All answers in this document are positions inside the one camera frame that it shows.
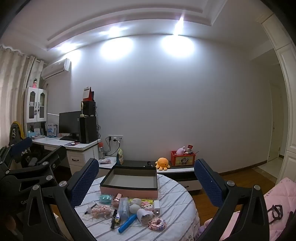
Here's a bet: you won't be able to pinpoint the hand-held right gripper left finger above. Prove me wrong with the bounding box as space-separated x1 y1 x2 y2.
23 158 100 241

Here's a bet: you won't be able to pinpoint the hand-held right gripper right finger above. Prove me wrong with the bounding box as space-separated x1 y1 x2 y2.
194 158 270 241

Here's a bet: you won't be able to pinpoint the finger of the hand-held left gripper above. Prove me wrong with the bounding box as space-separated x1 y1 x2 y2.
7 146 67 186
0 137 33 171

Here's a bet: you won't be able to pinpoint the teal round clear case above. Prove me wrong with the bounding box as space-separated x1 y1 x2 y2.
99 193 113 204

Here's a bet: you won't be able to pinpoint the pink pig doll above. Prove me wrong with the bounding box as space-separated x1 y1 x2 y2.
91 204 111 219

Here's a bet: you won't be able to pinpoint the pink box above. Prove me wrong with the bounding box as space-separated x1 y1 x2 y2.
99 165 159 199

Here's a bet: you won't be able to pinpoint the clear plastic bag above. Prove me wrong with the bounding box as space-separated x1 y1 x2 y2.
117 197 129 220

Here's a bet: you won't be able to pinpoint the plain white egg toy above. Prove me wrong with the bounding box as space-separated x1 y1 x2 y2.
129 204 142 215

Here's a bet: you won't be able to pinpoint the blue tube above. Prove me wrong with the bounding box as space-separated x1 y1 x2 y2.
118 214 137 233

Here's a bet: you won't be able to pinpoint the yellow highlighter pack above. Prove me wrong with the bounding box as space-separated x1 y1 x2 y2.
129 198 154 204

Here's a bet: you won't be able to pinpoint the pink floral scrunchie toy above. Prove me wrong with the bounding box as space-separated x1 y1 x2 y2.
148 217 166 230

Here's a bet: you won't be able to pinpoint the yellow black jacket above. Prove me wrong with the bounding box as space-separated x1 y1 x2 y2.
9 121 25 146

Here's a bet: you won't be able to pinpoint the white desk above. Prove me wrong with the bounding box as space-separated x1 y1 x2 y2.
31 136 101 176

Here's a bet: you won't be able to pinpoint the white side cabinet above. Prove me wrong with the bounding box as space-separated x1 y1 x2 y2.
98 156 117 179

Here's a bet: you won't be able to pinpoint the black white low cabinet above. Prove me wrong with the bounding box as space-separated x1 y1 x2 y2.
122 160 201 192

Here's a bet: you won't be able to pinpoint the black monitor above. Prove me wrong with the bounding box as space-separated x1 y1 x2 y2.
58 111 82 137

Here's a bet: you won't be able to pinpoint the red storage crate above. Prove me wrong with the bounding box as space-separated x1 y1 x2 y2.
171 151 196 166

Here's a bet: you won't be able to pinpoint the black computer tower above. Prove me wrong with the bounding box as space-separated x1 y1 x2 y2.
79 116 97 144

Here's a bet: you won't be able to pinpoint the white glass-door cabinet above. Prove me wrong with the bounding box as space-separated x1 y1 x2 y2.
24 87 48 123

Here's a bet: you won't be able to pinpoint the black pen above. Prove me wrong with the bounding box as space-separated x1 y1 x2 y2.
110 209 118 229

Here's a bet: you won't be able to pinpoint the orange octopus plush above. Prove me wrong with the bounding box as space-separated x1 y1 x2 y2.
155 158 171 171

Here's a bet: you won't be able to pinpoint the beige curtain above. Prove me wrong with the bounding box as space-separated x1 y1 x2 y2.
0 45 44 149

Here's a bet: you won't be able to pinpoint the black speaker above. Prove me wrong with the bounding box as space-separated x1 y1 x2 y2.
81 101 96 116

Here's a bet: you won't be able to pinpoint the black glasses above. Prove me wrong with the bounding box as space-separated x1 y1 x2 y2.
268 204 283 223

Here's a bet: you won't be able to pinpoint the pink printed quilt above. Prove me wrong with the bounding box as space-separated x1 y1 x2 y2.
203 177 296 241

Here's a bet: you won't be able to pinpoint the white air conditioner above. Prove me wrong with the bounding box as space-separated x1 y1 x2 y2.
41 58 72 79

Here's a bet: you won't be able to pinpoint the white door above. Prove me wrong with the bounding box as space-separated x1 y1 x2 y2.
267 81 284 163

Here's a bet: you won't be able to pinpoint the black cable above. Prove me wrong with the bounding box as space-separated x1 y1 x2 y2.
105 137 113 156

